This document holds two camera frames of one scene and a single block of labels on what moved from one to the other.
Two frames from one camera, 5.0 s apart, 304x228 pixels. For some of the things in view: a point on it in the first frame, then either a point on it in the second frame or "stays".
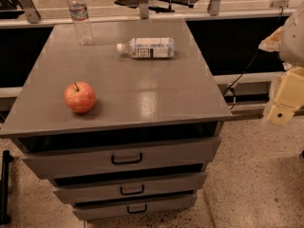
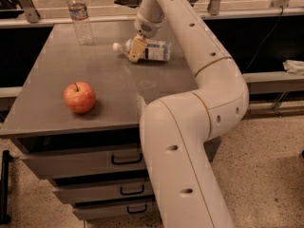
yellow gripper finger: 290,98 -> 147,23
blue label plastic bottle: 148,47 stays
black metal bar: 7,160 stays
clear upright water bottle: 77,6 stays
